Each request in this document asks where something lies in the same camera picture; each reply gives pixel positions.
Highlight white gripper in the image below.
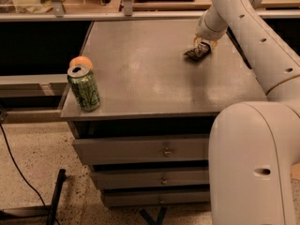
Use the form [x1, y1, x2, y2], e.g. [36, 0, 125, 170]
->
[193, 7, 228, 50]

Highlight black rxbar chocolate wrapper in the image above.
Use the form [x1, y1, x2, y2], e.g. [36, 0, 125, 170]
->
[184, 42, 211, 62]

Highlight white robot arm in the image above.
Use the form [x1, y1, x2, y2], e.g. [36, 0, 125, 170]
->
[196, 0, 300, 225]

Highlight green soda can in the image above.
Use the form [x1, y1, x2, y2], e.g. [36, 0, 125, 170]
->
[67, 64, 100, 112]

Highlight grey drawer cabinet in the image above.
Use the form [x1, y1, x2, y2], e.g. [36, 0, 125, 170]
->
[61, 20, 256, 197]

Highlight orange fruit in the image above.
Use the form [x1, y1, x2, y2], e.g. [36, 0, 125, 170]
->
[69, 56, 93, 68]

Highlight top grey drawer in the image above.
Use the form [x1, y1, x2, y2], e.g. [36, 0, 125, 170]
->
[73, 135, 208, 165]

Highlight grey drawer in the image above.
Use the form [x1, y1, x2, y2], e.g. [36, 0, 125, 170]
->
[73, 135, 208, 165]
[91, 168, 209, 190]
[101, 188, 210, 207]

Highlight bottom grey drawer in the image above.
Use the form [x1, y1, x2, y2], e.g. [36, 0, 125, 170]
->
[101, 188, 210, 207]

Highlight middle grey drawer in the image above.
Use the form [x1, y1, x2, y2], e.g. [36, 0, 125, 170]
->
[91, 168, 209, 190]

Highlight black metal stand leg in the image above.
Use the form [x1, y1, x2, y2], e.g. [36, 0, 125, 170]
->
[0, 169, 67, 225]

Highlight metal shelf rail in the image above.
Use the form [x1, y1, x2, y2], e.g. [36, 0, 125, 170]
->
[0, 0, 300, 22]

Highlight black floor cable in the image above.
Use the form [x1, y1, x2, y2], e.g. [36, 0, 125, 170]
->
[0, 122, 62, 225]

